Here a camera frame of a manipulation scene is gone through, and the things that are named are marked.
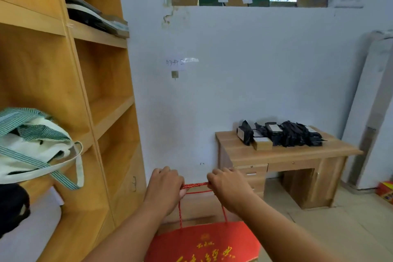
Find person's left hand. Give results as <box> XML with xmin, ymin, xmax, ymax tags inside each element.
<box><xmin>143</xmin><ymin>166</ymin><xmax>187</xmax><ymax>216</ymax></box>

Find person's right hand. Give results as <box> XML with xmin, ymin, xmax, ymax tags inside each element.
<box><xmin>207</xmin><ymin>167</ymin><xmax>255</xmax><ymax>214</ymax></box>

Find red paper gift bag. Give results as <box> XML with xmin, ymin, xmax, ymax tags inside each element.
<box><xmin>144</xmin><ymin>182</ymin><xmax>261</xmax><ymax>262</ymax></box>

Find person's right forearm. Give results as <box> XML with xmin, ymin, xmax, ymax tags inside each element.
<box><xmin>232</xmin><ymin>194</ymin><xmax>343</xmax><ymax>262</ymax></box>

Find person's left forearm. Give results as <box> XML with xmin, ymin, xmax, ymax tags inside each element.
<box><xmin>82</xmin><ymin>202</ymin><xmax>173</xmax><ymax>262</ymax></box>

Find black packet with white label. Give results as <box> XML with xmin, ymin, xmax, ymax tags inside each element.
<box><xmin>236</xmin><ymin>120</ymin><xmax>254</xmax><ymax>146</ymax></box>

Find small wooden box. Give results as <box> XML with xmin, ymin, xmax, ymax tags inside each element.
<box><xmin>252</xmin><ymin>137</ymin><xmax>273</xmax><ymax>151</ymax></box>

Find wooden desk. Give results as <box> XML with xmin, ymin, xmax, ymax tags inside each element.
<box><xmin>215</xmin><ymin>126</ymin><xmax>364</xmax><ymax>210</ymax></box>

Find pile of black packets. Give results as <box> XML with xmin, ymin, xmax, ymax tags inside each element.
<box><xmin>254</xmin><ymin>121</ymin><xmax>326</xmax><ymax>148</ymax></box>

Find green striped white tote bag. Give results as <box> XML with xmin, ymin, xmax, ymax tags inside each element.
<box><xmin>0</xmin><ymin>107</ymin><xmax>84</xmax><ymax>191</ymax></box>

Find white board sheet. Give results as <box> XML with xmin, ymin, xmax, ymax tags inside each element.
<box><xmin>0</xmin><ymin>186</ymin><xmax>65</xmax><ymax>262</ymax></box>

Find black cloth item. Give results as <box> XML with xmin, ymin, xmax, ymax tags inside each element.
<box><xmin>0</xmin><ymin>183</ymin><xmax>31</xmax><ymax>238</ymax></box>

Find tall white air conditioner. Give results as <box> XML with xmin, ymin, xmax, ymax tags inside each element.
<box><xmin>340</xmin><ymin>29</ymin><xmax>393</xmax><ymax>192</ymax></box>

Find red box on floor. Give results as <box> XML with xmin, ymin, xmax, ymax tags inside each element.
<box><xmin>377</xmin><ymin>181</ymin><xmax>393</xmax><ymax>205</ymax></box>

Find wooden shelf unit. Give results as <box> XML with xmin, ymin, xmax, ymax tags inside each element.
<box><xmin>0</xmin><ymin>0</ymin><xmax>147</xmax><ymax>262</ymax></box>

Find stack of dark folders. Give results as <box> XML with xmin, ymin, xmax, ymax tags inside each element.
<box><xmin>65</xmin><ymin>0</ymin><xmax>130</xmax><ymax>39</ymax></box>

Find dark green box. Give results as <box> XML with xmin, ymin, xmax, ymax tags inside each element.
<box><xmin>198</xmin><ymin>0</ymin><xmax>271</xmax><ymax>7</ymax></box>

